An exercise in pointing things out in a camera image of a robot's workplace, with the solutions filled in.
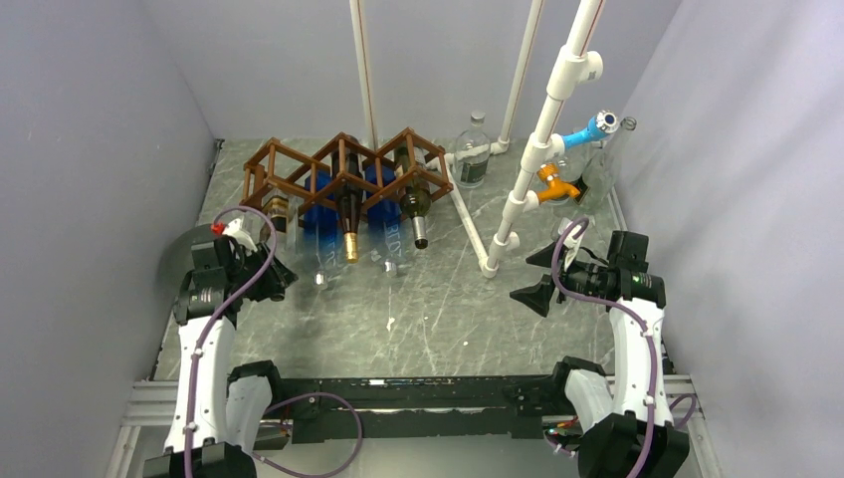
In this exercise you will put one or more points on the brown wooden wine rack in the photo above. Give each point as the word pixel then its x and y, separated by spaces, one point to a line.
pixel 310 177

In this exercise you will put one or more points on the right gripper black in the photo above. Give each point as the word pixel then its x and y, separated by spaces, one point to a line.
pixel 537 296

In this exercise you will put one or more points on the wide clear jar bottle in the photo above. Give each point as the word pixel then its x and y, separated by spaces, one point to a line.
pixel 572 162

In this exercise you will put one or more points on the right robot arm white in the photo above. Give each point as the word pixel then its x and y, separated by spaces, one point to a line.
pixel 613 425

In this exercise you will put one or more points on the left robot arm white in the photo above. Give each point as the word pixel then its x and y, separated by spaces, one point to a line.
pixel 219 408

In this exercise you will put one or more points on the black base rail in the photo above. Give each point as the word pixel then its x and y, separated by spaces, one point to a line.
pixel 321 409

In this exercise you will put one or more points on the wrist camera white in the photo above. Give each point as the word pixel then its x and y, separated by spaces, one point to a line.
pixel 571 245
pixel 233 237

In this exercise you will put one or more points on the blue square bottle right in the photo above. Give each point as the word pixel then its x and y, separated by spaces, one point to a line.
pixel 386 235

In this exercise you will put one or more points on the grey foam disc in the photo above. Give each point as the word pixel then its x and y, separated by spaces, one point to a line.
pixel 176 259

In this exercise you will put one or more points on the dark bottle gold cap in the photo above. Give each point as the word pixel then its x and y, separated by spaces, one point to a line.
pixel 348 201

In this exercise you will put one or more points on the orange pipe tap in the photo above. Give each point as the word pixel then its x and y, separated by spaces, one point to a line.
pixel 555 187

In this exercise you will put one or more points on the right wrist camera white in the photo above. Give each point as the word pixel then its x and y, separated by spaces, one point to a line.
pixel 571 245

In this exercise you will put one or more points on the standing clear flask bottle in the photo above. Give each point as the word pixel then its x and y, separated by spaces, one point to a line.
pixel 472 153

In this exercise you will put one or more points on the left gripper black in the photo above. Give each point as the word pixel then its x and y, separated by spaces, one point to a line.
pixel 278 278

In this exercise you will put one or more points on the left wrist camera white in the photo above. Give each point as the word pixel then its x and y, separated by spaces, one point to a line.
pixel 233 237

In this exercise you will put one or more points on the clear bottle black cap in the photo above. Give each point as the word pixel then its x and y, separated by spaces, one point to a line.
pixel 283 214

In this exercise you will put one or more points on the blue pipe valve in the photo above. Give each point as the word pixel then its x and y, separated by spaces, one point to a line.
pixel 601 125

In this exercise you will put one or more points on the green wine bottle silver cap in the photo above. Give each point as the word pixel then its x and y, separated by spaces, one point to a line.
pixel 414 197

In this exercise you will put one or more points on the tall clear wine bottle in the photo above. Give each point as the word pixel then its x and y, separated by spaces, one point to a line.
pixel 601 172

